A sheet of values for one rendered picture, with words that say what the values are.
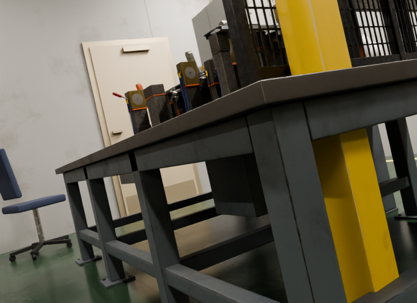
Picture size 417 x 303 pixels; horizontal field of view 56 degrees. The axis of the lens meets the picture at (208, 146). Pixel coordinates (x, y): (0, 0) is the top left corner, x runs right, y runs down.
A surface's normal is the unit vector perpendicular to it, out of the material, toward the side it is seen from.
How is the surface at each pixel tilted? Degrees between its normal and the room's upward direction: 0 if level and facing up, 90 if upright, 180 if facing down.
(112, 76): 90
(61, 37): 90
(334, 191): 90
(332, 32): 90
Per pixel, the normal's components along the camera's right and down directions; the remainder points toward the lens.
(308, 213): 0.47, -0.11
